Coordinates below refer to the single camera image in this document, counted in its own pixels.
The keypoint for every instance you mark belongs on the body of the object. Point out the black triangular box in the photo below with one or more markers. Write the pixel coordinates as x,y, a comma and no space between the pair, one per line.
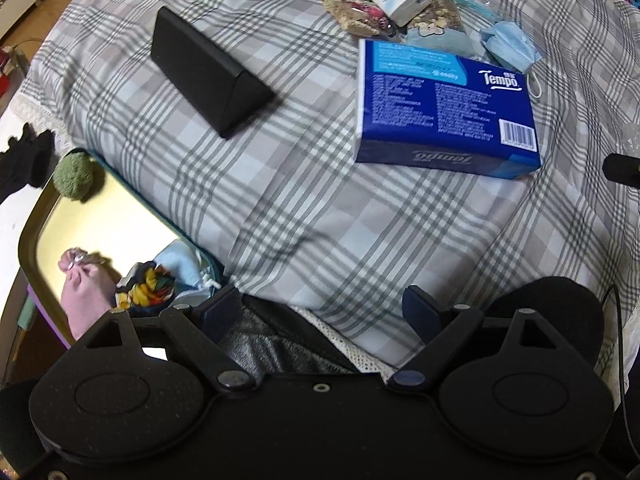
210,70

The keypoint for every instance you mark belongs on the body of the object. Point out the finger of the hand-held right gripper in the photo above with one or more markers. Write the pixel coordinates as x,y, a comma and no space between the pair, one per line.
622,168

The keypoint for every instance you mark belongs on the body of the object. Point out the blue tissue pack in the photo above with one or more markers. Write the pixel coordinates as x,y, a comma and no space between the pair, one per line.
440,105

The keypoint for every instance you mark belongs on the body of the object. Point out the pink plush pouch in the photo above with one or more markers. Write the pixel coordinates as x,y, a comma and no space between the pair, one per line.
85,295

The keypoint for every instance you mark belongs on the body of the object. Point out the black cloth glove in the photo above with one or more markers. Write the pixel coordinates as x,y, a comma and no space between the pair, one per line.
30,160

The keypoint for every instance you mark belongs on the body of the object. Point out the multicolour knit toy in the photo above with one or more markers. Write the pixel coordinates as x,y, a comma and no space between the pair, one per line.
145,285

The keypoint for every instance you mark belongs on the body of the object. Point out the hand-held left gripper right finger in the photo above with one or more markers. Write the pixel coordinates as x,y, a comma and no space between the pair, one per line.
425,312

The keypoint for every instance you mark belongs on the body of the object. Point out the dark grey pants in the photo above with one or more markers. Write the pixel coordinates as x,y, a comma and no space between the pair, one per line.
270,345

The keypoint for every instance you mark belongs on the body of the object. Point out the grey plaid blanket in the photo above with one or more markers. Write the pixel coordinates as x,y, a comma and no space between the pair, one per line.
300,210

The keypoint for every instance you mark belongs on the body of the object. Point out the blue burlap dried flower sachet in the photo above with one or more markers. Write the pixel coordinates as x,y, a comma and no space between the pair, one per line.
440,27

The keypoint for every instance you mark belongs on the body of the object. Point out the light blue cloth bag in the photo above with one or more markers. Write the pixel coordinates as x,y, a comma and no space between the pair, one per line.
187,265

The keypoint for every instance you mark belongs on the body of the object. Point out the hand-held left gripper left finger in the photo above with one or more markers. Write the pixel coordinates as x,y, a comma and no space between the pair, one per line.
221,310

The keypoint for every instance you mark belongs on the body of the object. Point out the blue face mask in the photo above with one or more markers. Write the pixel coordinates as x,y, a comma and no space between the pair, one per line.
510,50

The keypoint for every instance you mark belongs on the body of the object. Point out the gold metal tray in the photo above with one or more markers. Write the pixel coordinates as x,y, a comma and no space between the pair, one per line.
110,220

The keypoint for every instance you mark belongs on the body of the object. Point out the white lace cloth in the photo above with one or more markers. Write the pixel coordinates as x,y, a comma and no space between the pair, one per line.
40,117

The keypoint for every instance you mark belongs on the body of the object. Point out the white pocket tissue packet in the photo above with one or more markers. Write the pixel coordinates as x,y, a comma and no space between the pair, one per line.
400,0

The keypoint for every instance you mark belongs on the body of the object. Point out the purple box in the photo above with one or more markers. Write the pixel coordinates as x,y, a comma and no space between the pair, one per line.
50,320

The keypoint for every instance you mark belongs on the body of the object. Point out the green fuzzy ball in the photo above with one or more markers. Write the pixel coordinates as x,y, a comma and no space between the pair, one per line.
75,177

